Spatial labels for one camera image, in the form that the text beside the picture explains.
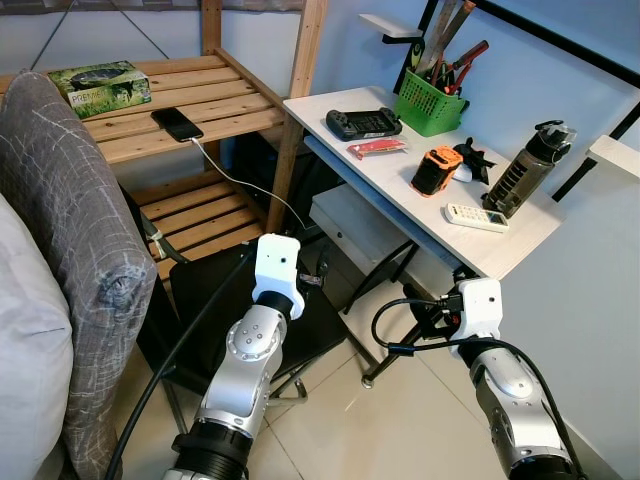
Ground grey under-desk drawer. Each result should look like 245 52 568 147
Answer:
310 185 471 301

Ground white desk with black legs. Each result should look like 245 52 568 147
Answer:
283 85 563 386

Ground white remote control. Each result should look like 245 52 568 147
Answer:
444 203 509 233

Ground black folding chair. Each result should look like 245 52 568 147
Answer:
120 185 351 401

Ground red flat packet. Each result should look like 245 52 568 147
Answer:
347 138 409 161

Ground orange black tape measure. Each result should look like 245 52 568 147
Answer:
411 147 463 197

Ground black game controller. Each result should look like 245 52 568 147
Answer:
325 108 403 142

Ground small black white fan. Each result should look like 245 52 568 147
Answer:
452 138 493 186

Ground grey water bottle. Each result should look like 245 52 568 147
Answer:
483 120 578 219

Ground wooden slatted shelf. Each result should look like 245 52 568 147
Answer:
0 0 331 281

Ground green plastic basket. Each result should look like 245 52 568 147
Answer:
394 68 469 138

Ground black smartphone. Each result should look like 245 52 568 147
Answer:
151 107 204 143

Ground grey patterned cushion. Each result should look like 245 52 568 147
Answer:
0 70 131 480

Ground long grey brown tool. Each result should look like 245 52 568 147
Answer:
415 0 476 76

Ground green printed cardboard box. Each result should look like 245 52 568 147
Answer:
47 60 153 119

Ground plain white pillow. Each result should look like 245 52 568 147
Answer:
0 195 76 480

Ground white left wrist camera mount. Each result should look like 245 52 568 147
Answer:
253 234 304 319

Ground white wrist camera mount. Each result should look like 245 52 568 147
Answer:
253 234 304 319
455 278 504 346

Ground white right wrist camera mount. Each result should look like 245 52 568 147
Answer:
455 278 504 346

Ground white charging cable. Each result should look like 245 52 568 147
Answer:
190 138 311 233

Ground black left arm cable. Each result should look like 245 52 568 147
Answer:
103 250 259 480

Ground white wall shelf board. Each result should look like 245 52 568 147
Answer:
358 13 426 46
587 135 640 179

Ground red handled pliers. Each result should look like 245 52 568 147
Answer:
440 40 491 96

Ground black metal wall frame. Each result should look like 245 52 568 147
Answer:
405 0 640 201

